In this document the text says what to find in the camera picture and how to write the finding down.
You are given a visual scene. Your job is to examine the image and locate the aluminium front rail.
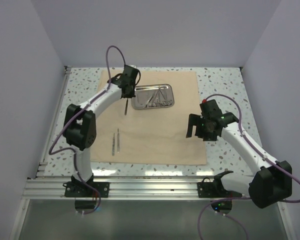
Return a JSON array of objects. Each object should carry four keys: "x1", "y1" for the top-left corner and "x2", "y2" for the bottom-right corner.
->
[{"x1": 22, "y1": 177, "x2": 287, "y2": 201}]

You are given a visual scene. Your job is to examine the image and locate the ribbed scalpel handle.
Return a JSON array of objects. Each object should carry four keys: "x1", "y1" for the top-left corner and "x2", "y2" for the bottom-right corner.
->
[{"x1": 124, "y1": 98, "x2": 129, "y2": 116}]

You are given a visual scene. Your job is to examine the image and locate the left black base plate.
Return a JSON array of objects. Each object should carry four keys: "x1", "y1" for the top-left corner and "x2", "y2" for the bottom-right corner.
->
[{"x1": 62, "y1": 175, "x2": 110, "y2": 198}]

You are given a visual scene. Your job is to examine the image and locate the beige cloth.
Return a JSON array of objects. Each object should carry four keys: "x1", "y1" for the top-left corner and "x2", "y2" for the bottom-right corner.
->
[{"x1": 90, "y1": 71, "x2": 207, "y2": 166}]

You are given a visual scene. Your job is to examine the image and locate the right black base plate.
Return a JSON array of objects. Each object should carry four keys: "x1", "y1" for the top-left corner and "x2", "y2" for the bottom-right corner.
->
[{"x1": 197, "y1": 174, "x2": 243, "y2": 198}]

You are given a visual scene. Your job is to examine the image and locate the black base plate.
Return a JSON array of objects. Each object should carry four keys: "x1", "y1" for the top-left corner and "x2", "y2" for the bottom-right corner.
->
[
  {"x1": 62, "y1": 175, "x2": 110, "y2": 198},
  {"x1": 197, "y1": 174, "x2": 243, "y2": 198}
]

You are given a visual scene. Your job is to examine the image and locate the steel instrument tray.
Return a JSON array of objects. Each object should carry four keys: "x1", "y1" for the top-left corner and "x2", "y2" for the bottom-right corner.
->
[{"x1": 131, "y1": 84, "x2": 175, "y2": 110}]

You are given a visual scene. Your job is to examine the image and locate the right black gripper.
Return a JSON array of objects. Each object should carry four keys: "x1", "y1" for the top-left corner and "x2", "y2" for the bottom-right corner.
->
[{"x1": 186, "y1": 113, "x2": 217, "y2": 142}]

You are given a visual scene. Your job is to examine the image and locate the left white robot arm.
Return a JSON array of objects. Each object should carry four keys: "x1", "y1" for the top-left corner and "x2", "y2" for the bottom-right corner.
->
[{"x1": 62, "y1": 65, "x2": 141, "y2": 197}]

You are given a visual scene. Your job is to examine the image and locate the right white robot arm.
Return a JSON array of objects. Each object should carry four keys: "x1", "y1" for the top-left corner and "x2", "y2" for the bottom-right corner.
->
[{"x1": 186, "y1": 100, "x2": 292, "y2": 209}]

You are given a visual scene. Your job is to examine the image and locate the crossing steel tweezers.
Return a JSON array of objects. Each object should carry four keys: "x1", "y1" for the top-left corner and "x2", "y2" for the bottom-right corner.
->
[{"x1": 143, "y1": 87, "x2": 162, "y2": 109}]

